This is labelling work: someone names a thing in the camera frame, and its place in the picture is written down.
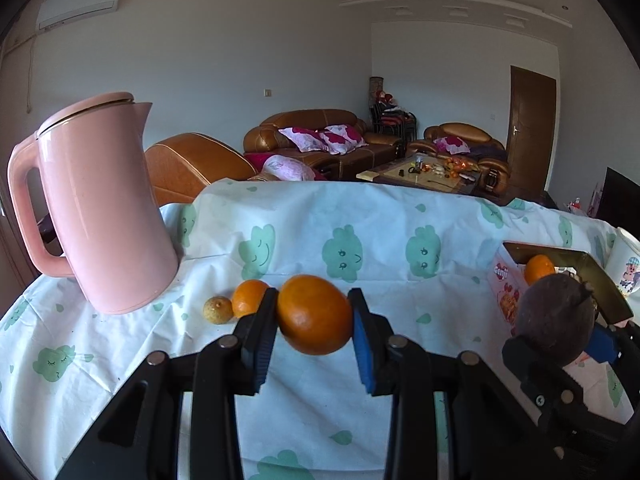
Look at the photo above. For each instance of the black television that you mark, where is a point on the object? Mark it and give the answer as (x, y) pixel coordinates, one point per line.
(620, 202)

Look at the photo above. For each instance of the pink cardboard snack box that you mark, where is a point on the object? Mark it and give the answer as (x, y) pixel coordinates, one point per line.
(517, 266)

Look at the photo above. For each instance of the cluttered coffee table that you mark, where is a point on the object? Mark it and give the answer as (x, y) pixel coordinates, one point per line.
(454, 175)

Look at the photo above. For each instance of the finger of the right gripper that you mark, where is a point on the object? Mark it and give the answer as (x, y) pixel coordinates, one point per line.
(610, 344)
(555, 393)

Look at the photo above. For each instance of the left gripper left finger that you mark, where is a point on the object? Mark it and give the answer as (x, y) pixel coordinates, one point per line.
(137, 434)

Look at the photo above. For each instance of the brown wooden door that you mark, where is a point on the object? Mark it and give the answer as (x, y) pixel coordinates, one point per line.
(531, 128)

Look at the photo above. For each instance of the pink floral cushion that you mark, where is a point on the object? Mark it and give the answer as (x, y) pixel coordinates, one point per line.
(333, 139)

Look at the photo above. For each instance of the brown leather sofa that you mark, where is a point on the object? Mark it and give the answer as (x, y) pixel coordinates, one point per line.
(380, 149)
(487, 152)

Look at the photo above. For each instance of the small orange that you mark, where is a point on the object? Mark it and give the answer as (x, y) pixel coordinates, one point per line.
(247, 297)
(315, 317)

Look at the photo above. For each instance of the white cartoon mug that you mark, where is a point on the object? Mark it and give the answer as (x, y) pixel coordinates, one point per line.
(623, 266)

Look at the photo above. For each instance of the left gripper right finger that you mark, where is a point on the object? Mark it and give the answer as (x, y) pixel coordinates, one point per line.
(489, 434)

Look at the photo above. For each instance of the dark shelf with red items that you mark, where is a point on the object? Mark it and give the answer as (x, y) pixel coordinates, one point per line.
(387, 116)

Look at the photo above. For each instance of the brown leather armchair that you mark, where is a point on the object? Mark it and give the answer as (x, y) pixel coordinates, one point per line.
(181, 166)

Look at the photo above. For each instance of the large orange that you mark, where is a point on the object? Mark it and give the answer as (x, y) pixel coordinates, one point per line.
(538, 267)

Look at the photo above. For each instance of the small orange front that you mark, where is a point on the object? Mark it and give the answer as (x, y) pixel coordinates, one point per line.
(315, 317)

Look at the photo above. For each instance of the pink bundle behind table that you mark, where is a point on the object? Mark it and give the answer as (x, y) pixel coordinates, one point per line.
(272, 167)

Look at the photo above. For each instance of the pink electric kettle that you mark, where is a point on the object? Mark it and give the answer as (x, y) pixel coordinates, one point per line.
(84, 203)

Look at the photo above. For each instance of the small yellowish longan fruit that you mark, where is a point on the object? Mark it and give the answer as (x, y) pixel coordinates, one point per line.
(218, 310)

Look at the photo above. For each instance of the white air conditioner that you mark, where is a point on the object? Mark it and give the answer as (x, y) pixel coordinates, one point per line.
(54, 13)

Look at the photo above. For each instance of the small orange back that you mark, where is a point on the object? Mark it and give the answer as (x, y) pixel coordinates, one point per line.
(247, 297)

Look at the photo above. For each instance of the purple round fruit with stem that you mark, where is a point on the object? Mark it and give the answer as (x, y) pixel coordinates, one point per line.
(557, 314)

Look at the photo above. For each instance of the white cloud-print tablecloth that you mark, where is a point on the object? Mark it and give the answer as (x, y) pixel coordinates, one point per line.
(422, 259)

